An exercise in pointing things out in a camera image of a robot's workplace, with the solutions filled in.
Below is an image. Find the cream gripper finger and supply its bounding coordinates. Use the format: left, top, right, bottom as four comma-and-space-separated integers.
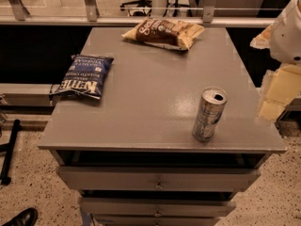
258, 63, 301, 121
250, 25, 272, 49

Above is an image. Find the silver redbull can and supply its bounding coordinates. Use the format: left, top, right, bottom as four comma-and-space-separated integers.
192, 87, 228, 142

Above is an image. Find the brown chip bag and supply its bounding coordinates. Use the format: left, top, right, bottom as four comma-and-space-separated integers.
122, 18, 205, 51

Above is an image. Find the blue kettle chip bag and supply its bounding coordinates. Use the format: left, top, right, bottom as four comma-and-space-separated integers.
53, 55, 114, 100

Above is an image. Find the bottom grey drawer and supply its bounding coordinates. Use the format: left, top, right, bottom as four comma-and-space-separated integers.
94, 216, 218, 226

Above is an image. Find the grey drawer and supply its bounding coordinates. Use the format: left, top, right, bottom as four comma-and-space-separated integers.
80, 198, 236, 218
58, 166, 261, 192
94, 216, 218, 226

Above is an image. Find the grey drawer cabinet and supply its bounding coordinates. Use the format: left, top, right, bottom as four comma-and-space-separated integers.
37, 26, 288, 226

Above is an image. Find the middle grey drawer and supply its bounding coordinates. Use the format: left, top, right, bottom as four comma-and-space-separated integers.
80, 198, 236, 218

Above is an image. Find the top grey drawer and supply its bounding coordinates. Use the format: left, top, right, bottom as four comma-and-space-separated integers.
58, 166, 261, 192

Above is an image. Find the black metal stand leg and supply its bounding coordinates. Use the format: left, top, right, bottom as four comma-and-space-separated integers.
0, 120, 22, 186

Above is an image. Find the black shoe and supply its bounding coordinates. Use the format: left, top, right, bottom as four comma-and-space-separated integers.
2, 208, 39, 226

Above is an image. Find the metal railing frame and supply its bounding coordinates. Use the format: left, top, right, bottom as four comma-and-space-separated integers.
0, 0, 274, 27

